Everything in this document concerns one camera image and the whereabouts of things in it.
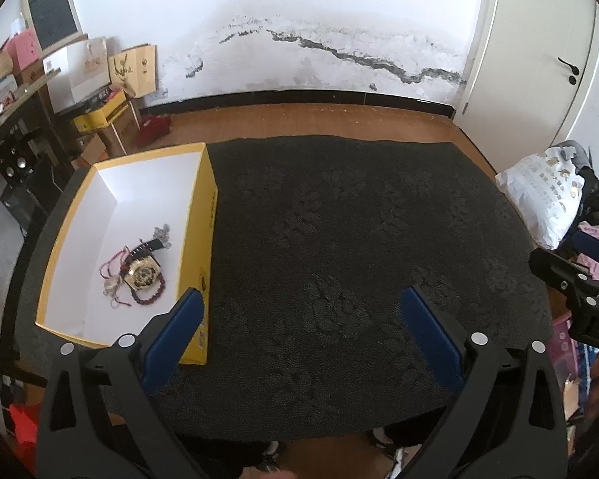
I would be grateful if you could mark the white plastic bag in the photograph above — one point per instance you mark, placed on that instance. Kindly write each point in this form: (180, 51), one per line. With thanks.
(546, 191)

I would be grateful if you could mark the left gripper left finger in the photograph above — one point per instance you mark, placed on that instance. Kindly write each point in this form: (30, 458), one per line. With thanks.
(136, 366)

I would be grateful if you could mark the yellow cardboard box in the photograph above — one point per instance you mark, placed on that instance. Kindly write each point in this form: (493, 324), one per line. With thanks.
(118, 206)

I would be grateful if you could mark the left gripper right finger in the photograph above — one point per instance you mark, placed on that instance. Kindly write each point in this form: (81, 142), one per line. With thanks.
(467, 441)

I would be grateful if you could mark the brown paper shopping bag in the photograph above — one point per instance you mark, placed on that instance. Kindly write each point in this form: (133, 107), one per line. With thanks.
(134, 70)

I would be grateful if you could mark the yellow black box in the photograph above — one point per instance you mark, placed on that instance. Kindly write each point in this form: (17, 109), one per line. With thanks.
(101, 117)

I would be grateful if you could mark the white door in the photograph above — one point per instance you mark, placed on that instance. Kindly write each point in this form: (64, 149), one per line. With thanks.
(518, 99)

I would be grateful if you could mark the white framed monitor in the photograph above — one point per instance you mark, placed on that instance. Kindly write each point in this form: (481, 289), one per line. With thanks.
(54, 22)

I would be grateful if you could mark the white paper shopping bag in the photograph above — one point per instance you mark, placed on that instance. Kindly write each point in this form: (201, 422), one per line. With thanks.
(83, 70)

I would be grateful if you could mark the brown cardboard box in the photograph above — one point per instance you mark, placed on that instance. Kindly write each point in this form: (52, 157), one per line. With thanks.
(119, 137)

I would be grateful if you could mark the black gold wrist watch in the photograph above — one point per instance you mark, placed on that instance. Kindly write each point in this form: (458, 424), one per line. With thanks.
(140, 270)

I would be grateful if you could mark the black speaker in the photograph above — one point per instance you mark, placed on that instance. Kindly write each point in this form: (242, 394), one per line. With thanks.
(17, 160)

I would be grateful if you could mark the red cloth item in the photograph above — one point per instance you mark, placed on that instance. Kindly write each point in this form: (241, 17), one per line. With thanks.
(152, 129)

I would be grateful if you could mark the black desk shelf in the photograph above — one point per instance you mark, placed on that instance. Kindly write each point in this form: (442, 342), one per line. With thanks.
(28, 118)

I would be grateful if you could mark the pink box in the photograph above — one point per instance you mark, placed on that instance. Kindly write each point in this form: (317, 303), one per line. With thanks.
(24, 50)

